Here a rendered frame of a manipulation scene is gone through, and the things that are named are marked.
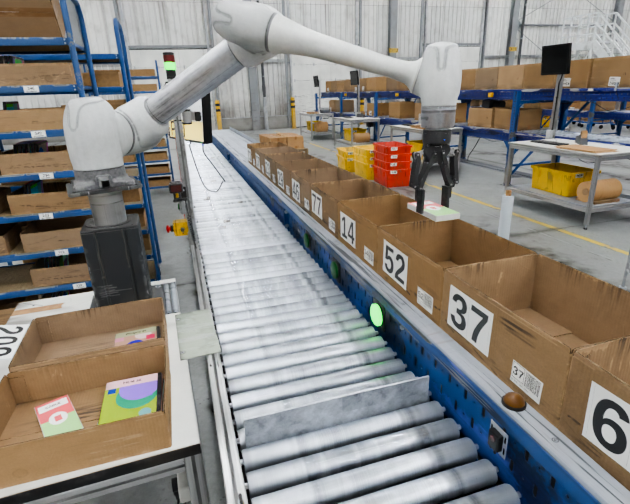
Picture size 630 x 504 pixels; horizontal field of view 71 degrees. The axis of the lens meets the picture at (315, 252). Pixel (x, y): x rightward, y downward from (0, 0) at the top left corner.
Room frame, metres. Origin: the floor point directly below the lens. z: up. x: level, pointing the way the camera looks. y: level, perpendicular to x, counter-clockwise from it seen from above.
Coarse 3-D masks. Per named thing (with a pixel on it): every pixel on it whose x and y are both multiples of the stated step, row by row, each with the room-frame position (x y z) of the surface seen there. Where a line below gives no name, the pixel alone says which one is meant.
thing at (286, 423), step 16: (400, 384) 0.88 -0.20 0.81; (416, 384) 0.89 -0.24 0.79; (336, 400) 0.83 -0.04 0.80; (352, 400) 0.85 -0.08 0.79; (368, 400) 0.86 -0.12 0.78; (384, 400) 0.87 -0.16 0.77; (400, 400) 0.88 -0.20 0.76; (416, 400) 0.89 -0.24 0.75; (256, 416) 0.78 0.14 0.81; (272, 416) 0.79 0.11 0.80; (288, 416) 0.80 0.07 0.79; (304, 416) 0.81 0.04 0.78; (320, 416) 0.82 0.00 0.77; (336, 416) 0.83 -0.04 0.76; (352, 416) 0.85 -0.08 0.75; (368, 416) 0.86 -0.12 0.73; (256, 432) 0.78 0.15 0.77; (272, 432) 0.79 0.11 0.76; (288, 432) 0.80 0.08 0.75; (304, 432) 0.81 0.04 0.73
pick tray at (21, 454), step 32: (128, 352) 1.00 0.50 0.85; (160, 352) 1.03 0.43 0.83; (0, 384) 0.88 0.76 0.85; (32, 384) 0.93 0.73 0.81; (64, 384) 0.95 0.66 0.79; (96, 384) 0.98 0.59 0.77; (0, 416) 0.84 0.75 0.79; (32, 416) 0.87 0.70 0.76; (96, 416) 0.86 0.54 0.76; (160, 416) 0.76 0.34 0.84; (0, 448) 0.67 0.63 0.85; (32, 448) 0.69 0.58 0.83; (64, 448) 0.71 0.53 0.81; (96, 448) 0.72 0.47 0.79; (128, 448) 0.74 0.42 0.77; (160, 448) 0.76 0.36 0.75; (0, 480) 0.67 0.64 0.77; (32, 480) 0.69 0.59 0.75
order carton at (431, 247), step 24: (408, 240) 1.42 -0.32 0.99; (432, 240) 1.45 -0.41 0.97; (456, 240) 1.44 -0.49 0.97; (480, 240) 1.32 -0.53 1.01; (504, 240) 1.22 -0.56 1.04; (408, 264) 1.18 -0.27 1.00; (432, 264) 1.06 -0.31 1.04; (456, 264) 1.42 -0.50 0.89; (408, 288) 1.18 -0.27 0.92; (432, 288) 1.06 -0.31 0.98; (432, 312) 1.05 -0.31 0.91
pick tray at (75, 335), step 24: (72, 312) 1.24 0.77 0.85; (96, 312) 1.26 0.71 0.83; (120, 312) 1.29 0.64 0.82; (144, 312) 1.31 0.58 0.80; (24, 336) 1.10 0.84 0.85; (48, 336) 1.21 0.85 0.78; (72, 336) 1.24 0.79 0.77; (96, 336) 1.24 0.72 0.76; (24, 360) 1.05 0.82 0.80; (48, 360) 0.97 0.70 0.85; (72, 360) 0.99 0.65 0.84; (168, 360) 1.07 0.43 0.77
